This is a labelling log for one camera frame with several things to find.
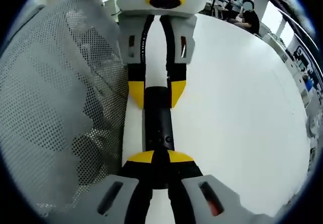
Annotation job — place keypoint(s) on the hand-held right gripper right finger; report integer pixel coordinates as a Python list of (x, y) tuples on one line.
[(186, 178)]

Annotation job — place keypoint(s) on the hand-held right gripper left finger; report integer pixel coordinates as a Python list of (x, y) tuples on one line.
[(136, 178)]

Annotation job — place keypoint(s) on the black remote control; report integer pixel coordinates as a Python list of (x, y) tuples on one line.
[(157, 123)]

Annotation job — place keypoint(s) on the grey mesh office chair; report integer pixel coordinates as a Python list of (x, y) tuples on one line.
[(50, 103)]

